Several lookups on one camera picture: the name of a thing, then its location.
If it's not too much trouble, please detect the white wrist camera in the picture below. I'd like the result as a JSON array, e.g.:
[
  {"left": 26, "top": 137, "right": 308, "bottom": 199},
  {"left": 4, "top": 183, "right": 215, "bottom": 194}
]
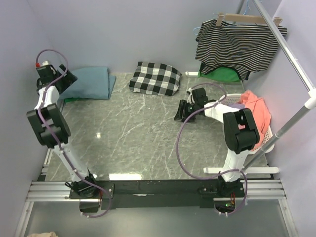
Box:
[
  {"left": 35, "top": 60, "right": 51, "bottom": 69},
  {"left": 186, "top": 87, "right": 195, "bottom": 104}
]

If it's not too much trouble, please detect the green garment under striped shirt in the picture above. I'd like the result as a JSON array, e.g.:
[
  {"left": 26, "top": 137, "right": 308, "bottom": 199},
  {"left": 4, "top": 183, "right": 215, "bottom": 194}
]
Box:
[{"left": 198, "top": 67, "right": 240, "bottom": 83}]

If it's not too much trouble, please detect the white laundry basket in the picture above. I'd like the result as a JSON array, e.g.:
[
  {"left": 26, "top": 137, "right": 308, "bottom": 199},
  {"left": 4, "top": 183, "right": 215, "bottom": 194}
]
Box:
[{"left": 220, "top": 93, "right": 273, "bottom": 155}]

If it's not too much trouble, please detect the lilac garment in basket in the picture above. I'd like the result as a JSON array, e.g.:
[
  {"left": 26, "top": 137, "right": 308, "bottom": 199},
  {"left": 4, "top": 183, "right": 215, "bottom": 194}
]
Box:
[{"left": 229, "top": 103, "right": 245, "bottom": 110}]

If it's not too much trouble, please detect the coral pink shirt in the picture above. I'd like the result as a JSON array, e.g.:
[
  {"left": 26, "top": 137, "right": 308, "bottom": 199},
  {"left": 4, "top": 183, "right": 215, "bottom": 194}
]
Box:
[{"left": 239, "top": 90, "right": 271, "bottom": 150}]

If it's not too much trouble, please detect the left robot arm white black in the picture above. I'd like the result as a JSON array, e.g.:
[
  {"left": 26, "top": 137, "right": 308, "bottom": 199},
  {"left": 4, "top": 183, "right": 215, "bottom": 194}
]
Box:
[{"left": 27, "top": 61, "right": 96, "bottom": 192}]

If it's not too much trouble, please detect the beige cloth at bottom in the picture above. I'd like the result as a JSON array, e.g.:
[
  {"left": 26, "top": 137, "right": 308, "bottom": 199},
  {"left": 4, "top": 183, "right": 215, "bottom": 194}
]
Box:
[{"left": 27, "top": 232, "right": 58, "bottom": 237}]

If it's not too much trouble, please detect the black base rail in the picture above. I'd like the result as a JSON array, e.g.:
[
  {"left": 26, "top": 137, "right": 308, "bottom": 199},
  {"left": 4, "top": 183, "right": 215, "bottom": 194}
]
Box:
[{"left": 69, "top": 179, "right": 245, "bottom": 209}]

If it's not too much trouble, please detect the aluminium frame rail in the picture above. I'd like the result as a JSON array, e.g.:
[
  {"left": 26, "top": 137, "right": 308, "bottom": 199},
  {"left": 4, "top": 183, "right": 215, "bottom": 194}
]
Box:
[{"left": 13, "top": 74, "right": 297, "bottom": 237}]

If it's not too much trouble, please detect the wooden clip hanger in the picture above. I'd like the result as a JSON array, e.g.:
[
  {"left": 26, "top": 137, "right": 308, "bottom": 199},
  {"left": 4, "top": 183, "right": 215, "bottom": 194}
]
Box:
[{"left": 213, "top": 11, "right": 283, "bottom": 27}]

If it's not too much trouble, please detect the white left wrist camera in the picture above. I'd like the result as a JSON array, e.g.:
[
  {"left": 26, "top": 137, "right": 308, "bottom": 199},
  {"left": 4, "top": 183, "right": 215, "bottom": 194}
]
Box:
[{"left": 35, "top": 60, "right": 51, "bottom": 69}]

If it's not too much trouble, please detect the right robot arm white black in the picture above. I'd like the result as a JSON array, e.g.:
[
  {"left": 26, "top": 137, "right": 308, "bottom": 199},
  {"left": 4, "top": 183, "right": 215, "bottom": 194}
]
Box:
[{"left": 174, "top": 88, "right": 260, "bottom": 184}]

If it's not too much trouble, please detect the folded green t shirt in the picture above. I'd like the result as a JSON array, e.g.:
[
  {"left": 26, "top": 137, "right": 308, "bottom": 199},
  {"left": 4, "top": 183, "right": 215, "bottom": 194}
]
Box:
[{"left": 64, "top": 98, "right": 84, "bottom": 103}]

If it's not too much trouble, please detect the silver clothes rack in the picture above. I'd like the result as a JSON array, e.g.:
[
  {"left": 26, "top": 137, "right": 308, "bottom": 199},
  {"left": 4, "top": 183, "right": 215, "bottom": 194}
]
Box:
[{"left": 185, "top": 0, "right": 316, "bottom": 175}]

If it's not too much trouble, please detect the black white checkered shirt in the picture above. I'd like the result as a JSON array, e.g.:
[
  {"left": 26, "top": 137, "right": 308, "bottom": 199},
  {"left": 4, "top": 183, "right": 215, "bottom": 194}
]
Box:
[{"left": 128, "top": 61, "right": 182, "bottom": 96}]

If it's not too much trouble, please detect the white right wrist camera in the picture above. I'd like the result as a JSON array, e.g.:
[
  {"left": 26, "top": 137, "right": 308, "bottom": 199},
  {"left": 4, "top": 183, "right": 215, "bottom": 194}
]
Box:
[{"left": 186, "top": 87, "right": 195, "bottom": 104}]

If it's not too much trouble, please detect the black white striped shirt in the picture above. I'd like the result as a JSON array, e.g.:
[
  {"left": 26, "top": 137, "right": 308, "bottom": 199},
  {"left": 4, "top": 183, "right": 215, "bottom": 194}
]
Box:
[{"left": 195, "top": 19, "right": 279, "bottom": 80}]

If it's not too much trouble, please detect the blue t shirt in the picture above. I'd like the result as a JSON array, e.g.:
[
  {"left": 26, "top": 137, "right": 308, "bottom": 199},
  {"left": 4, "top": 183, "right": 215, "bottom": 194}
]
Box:
[{"left": 59, "top": 67, "right": 117, "bottom": 100}]

